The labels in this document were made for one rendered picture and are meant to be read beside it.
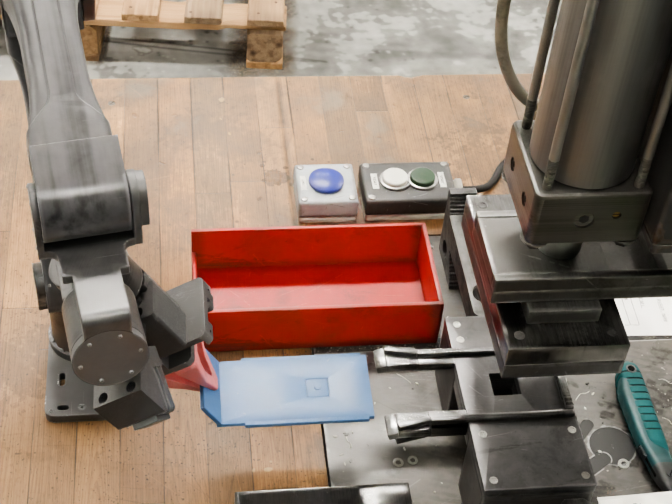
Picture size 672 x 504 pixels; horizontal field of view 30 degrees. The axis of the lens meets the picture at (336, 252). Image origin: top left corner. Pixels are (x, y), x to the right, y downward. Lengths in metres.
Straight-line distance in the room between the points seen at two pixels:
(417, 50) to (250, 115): 1.72
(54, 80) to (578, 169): 0.40
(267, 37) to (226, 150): 1.59
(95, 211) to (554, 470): 0.46
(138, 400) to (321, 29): 2.40
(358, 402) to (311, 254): 0.27
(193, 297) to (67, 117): 0.19
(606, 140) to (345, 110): 0.71
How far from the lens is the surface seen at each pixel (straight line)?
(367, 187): 1.42
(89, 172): 0.94
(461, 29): 3.35
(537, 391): 1.18
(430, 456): 1.22
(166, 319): 1.01
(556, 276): 1.00
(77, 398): 1.24
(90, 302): 0.92
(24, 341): 1.31
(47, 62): 1.00
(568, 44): 0.88
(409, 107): 1.59
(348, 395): 1.14
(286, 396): 1.13
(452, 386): 1.20
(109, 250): 0.96
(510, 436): 1.14
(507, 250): 1.01
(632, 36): 0.86
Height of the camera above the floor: 1.88
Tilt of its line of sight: 45 degrees down
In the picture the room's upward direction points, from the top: 5 degrees clockwise
